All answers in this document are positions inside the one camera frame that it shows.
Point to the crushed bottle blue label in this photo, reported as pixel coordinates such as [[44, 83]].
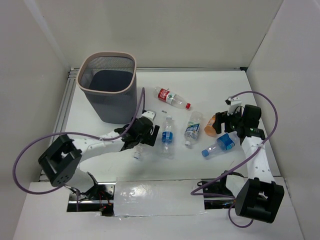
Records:
[[222, 145]]

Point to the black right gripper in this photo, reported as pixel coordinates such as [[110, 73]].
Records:
[[238, 112]]

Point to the clear bottle green blue label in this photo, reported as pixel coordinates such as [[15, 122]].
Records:
[[191, 132]]

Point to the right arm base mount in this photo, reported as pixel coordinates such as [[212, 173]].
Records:
[[227, 186]]

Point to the aluminium frame rail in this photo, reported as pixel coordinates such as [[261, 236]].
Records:
[[66, 102]]

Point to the orange juice bottle gold cap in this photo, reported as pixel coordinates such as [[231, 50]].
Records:
[[209, 129]]

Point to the upright clear bottle blue label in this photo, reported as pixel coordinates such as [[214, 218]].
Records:
[[167, 138]]

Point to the small clear bottle white cap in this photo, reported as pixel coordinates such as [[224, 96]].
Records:
[[139, 152]]

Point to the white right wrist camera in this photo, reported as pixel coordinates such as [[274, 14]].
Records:
[[234, 105]]

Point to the grey mesh waste bin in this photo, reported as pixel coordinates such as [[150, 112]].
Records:
[[109, 83]]

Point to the clear bottle red label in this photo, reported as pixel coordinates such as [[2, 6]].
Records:
[[171, 98]]

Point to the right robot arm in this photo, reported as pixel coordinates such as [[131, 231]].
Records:
[[260, 197]]

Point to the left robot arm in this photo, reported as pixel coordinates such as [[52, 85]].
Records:
[[61, 159]]

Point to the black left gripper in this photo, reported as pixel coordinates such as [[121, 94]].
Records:
[[152, 135]]

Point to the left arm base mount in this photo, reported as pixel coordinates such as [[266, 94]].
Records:
[[101, 201]]

